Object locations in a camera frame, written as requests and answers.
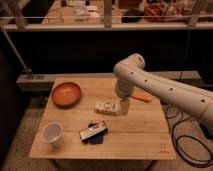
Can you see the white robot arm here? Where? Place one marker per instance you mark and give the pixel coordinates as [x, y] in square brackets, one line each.
[195, 101]

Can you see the white red box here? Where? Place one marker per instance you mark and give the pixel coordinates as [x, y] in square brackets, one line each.
[93, 130]

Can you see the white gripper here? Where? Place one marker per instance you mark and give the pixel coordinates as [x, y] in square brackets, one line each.
[124, 106]

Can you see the dark blue cloth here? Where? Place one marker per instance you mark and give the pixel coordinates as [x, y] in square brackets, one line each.
[97, 138]

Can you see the white plastic bottle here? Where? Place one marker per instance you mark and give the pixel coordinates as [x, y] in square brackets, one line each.
[106, 108]

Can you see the orange carrot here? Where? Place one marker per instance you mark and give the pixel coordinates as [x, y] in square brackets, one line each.
[146, 99]

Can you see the metal diagonal pole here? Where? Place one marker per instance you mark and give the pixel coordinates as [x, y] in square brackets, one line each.
[26, 69]

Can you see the red basket on shelf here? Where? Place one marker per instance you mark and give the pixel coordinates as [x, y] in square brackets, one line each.
[162, 13]

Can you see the black object on shelf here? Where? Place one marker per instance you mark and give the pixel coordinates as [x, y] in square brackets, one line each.
[132, 16]

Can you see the orange round plate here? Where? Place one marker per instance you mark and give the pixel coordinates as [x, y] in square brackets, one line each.
[66, 94]

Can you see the clear plastic cup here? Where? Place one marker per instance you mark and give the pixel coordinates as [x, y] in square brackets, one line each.
[52, 134]

